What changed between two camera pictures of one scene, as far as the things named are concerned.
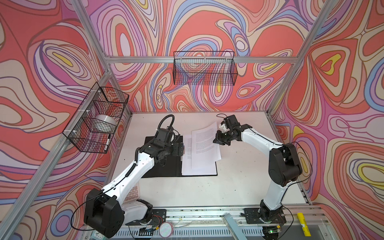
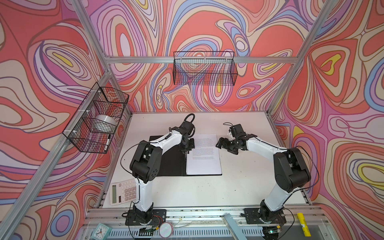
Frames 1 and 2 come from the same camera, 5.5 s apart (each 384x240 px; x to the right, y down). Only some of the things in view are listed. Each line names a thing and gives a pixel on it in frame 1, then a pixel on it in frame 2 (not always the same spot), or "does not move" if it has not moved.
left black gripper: (175, 152) -> (192, 147)
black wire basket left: (95, 121) does not move
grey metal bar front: (235, 228) does not move
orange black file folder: (173, 167) does not move
